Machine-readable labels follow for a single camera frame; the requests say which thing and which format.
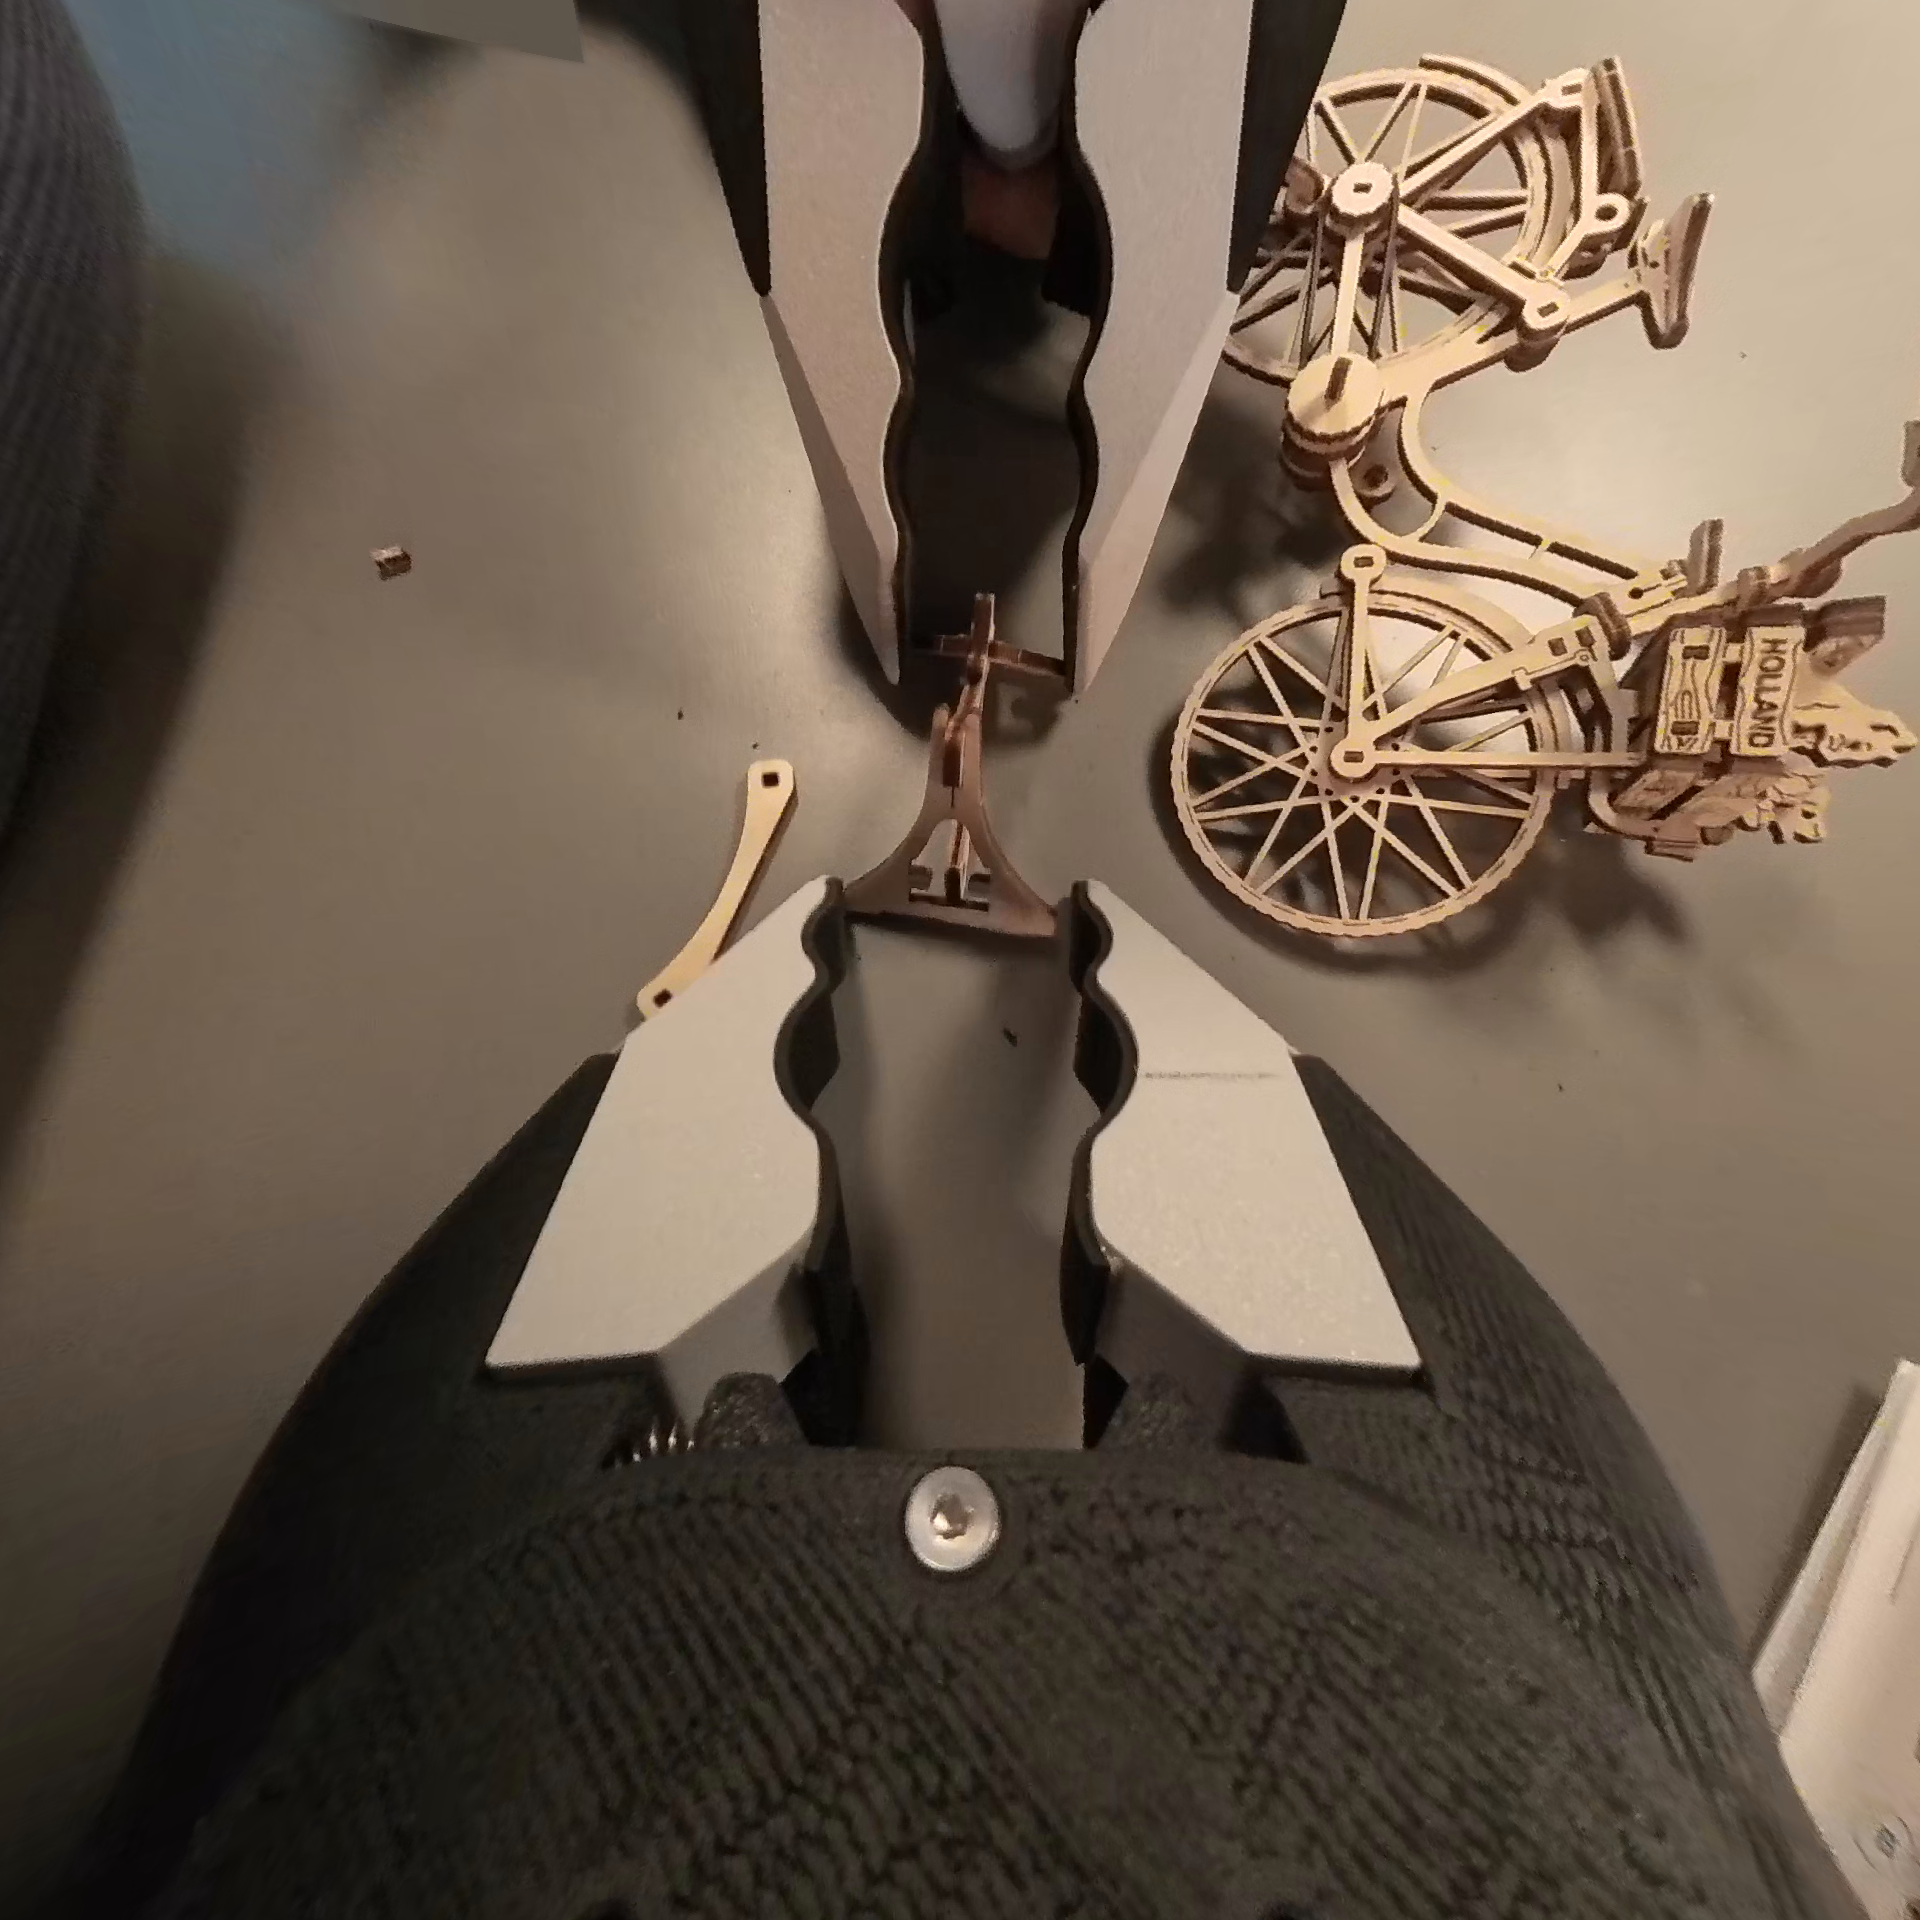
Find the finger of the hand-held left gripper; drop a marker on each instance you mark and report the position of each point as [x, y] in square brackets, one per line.
[1170, 225]
[840, 225]

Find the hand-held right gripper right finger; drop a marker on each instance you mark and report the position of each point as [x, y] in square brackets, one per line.
[1244, 1201]

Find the person's dark knit sweater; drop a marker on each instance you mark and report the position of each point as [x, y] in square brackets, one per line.
[61, 375]

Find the curved wooden strip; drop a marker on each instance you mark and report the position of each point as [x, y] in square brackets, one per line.
[747, 871]

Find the person's left hand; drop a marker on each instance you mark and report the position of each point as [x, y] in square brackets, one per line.
[1008, 202]

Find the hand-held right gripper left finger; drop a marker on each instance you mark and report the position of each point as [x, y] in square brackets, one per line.
[660, 1201]

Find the white instruction booklet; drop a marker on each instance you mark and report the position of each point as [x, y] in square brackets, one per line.
[1853, 1650]

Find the wooden bicycle model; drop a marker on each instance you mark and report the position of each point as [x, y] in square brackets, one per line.
[1351, 759]

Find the wooden model stand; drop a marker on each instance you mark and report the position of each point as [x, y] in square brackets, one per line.
[952, 884]

